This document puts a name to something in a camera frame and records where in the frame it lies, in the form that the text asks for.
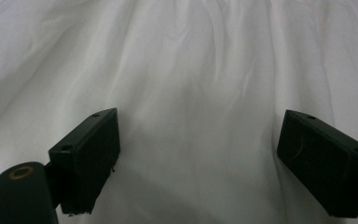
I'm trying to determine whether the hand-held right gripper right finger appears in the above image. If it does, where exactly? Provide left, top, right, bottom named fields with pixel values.
left=276, top=108, right=358, bottom=219

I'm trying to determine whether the white garment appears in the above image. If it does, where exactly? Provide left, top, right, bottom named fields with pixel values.
left=0, top=0, right=358, bottom=224

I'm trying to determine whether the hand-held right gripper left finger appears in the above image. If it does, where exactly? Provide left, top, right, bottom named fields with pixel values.
left=48, top=107, right=121, bottom=216

